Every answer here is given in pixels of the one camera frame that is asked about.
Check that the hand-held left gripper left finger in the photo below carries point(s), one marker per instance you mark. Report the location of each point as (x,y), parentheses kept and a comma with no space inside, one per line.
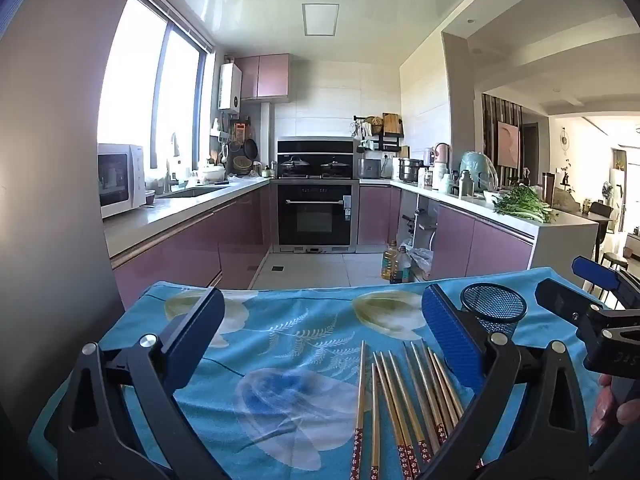
(195,332)

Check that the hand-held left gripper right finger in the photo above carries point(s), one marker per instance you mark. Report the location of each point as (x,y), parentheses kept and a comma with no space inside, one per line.
(450,340)

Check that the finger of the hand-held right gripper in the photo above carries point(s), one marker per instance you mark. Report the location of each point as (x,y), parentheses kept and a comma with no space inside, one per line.
(595,272)
(562,300)

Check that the black mesh utensil holder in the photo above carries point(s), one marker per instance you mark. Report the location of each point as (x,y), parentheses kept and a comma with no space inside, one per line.
(492,302)

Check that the bunch of wooden chopsticks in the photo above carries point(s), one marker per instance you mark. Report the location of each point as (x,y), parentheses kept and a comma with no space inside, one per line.
(361,390)

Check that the person's right hand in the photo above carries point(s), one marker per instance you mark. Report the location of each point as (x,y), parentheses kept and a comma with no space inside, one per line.
(602,410)

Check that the round dark stool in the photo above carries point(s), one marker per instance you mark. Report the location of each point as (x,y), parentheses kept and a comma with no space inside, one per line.
(614,258)

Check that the dark dining chair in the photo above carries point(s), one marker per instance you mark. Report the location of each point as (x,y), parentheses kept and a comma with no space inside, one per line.
(600,212)

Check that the clear plastic bag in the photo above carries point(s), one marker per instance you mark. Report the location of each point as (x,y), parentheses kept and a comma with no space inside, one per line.
(421,262)

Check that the pink kitchen base cabinet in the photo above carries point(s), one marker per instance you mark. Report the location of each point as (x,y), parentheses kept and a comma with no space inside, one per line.
(200,240)
(465,240)

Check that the bunch of green vegetables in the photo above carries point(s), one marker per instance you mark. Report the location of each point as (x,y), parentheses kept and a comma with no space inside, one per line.
(522,205)

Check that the blue floral tablecloth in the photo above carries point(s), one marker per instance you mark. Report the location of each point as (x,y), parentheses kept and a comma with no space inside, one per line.
(300,385)

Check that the pale green round appliance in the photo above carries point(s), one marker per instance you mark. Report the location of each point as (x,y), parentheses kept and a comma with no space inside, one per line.
(477,170)

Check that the white casserole pot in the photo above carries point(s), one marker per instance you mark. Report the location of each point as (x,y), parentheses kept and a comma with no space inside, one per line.
(212,174)

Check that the black integrated stove with oven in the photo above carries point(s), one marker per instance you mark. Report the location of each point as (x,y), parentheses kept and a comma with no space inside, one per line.
(312,215)

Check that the chrome sink faucet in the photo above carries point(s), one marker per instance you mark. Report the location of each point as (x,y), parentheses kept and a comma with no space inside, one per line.
(173,165)

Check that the white microwave oven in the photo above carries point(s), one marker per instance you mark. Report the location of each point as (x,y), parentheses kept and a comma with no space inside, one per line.
(120,180)

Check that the stainless steel stock pot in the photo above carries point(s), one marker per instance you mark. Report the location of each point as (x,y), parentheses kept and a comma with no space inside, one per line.
(410,170)

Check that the pink electric kettle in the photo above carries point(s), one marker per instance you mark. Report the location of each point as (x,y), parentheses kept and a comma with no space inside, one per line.
(442,152)

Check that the hanging black frying pan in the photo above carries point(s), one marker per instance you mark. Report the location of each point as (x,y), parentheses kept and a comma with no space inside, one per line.
(251,149)

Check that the dark slatted room divider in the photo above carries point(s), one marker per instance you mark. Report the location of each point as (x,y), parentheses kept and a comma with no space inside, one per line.
(492,110)

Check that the black lidded cooking pot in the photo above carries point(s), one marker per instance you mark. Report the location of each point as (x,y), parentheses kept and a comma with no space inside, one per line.
(294,163)
(332,165)

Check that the wooden cutting board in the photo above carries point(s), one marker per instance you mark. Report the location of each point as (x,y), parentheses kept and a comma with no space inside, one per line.
(393,123)

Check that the large kitchen window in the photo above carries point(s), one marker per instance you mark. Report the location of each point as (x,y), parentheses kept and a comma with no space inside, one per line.
(130,85)

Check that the square ceiling light panel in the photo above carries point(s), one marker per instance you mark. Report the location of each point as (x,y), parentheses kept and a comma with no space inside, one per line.
(320,20)

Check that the round wall clock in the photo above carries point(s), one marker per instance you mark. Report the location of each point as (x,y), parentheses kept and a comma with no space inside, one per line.
(565,139)

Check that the pink framed wall picture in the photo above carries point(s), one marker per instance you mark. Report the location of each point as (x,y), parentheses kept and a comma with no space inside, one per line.
(507,145)

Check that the black wall storage rack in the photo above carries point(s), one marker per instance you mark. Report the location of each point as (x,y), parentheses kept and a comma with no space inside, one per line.
(375,132)

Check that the white wall water heater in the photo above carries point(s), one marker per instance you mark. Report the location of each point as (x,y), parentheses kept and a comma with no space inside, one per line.
(230,87)

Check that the pink wall cabinet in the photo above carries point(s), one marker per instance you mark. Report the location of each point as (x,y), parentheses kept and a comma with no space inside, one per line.
(262,77)

